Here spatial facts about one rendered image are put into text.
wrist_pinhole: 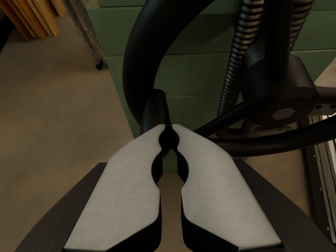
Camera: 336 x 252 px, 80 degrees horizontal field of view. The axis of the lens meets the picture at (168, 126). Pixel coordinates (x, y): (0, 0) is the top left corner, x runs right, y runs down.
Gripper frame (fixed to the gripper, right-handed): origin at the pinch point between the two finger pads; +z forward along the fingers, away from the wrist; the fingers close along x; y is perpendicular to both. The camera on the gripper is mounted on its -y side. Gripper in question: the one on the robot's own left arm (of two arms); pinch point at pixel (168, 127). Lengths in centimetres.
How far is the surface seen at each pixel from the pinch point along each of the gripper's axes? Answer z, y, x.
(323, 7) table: 12.8, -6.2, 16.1
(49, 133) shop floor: 84, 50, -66
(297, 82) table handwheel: 4.8, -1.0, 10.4
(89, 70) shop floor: 125, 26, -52
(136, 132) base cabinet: 42, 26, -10
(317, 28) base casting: 25.5, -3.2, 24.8
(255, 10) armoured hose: 10.4, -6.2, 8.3
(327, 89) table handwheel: 7.4, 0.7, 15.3
